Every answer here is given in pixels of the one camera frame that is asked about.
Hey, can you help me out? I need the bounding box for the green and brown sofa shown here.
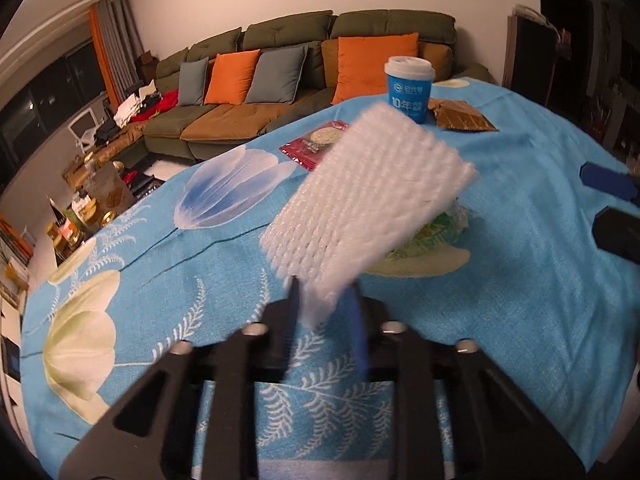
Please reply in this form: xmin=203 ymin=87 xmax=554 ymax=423
xmin=62 ymin=10 xmax=493 ymax=166

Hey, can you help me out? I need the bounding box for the flat brown foil wrapper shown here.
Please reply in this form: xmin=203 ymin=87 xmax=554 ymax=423
xmin=426 ymin=100 xmax=500 ymax=132

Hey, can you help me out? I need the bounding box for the red clothes pile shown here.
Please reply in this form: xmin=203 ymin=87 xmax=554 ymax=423
xmin=131 ymin=89 xmax=180 ymax=122

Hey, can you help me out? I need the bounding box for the blue paper cup white lid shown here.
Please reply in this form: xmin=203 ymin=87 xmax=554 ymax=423
xmin=384 ymin=56 xmax=435 ymax=126

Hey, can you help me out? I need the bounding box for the blue floral blanket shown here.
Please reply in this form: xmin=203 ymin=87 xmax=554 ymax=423
xmin=20 ymin=76 xmax=640 ymax=480

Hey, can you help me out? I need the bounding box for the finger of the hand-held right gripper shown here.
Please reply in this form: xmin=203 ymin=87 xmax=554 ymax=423
xmin=591 ymin=208 xmax=640 ymax=261
xmin=579 ymin=161 xmax=640 ymax=201

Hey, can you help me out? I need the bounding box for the white office chair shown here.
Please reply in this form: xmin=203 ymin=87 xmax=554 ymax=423
xmin=67 ymin=110 xmax=101 ymax=148

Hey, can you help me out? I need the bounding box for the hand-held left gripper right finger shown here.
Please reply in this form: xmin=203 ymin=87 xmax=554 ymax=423
xmin=350 ymin=284 xmax=586 ymax=480

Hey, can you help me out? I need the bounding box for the orange cushion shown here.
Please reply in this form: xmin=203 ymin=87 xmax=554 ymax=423
xmin=204 ymin=49 xmax=262 ymax=106
xmin=331 ymin=32 xmax=420 ymax=106

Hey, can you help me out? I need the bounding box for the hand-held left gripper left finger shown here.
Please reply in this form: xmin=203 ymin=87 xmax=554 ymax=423
xmin=59 ymin=277 xmax=303 ymax=480

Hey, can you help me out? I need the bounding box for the grey and orange curtain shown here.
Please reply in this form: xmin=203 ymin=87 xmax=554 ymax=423
xmin=89 ymin=0 xmax=143 ymax=106

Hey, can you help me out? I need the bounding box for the black coffee table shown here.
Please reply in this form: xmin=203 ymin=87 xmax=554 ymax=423
xmin=47 ymin=172 xmax=168 ymax=266

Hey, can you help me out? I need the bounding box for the grey-blue cushion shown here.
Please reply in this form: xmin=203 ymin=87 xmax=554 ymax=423
xmin=177 ymin=56 xmax=210 ymax=107
xmin=244 ymin=44 xmax=308 ymax=106

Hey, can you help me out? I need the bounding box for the dark window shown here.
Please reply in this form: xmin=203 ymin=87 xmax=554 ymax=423
xmin=0 ymin=40 xmax=108 ymax=181

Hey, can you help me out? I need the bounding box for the dark folded board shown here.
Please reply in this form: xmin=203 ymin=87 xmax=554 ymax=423
xmin=502 ymin=4 xmax=561 ymax=106

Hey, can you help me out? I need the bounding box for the brown cardboard box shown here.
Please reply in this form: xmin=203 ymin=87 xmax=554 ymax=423
xmin=136 ymin=50 xmax=160 ymax=80

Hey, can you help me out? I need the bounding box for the light green snack wrapper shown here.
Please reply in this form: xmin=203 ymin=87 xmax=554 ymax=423
xmin=385 ymin=200 xmax=473 ymax=261

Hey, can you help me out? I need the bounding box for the white foam fruit net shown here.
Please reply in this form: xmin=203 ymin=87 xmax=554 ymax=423
xmin=260 ymin=101 xmax=478 ymax=331

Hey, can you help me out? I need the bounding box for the group of glass jars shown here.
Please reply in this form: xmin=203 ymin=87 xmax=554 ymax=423
xmin=47 ymin=190 xmax=131 ymax=261

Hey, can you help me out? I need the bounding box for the red snack packet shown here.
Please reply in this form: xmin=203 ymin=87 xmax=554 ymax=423
xmin=278 ymin=120 xmax=351 ymax=167

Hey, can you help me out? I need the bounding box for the white clothes pile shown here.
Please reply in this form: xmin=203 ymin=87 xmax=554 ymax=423
xmin=114 ymin=82 xmax=161 ymax=126

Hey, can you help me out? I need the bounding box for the black clothes pile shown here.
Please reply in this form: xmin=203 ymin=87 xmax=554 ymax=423
xmin=92 ymin=100 xmax=126 ymax=143

